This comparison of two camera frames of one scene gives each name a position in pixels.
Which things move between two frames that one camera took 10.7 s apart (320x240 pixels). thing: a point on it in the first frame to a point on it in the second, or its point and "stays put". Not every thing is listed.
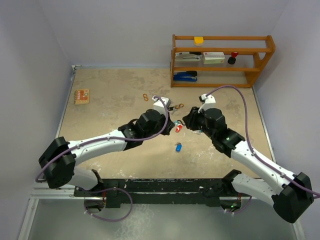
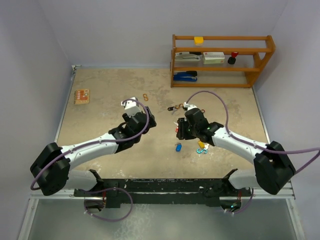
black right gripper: (190, 119) to (182, 133)
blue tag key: (178, 147) stays put
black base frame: (201, 192) stays put
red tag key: (179, 128) stays put
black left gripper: (169, 125) to (151, 123)
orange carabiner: (180, 105) stays put
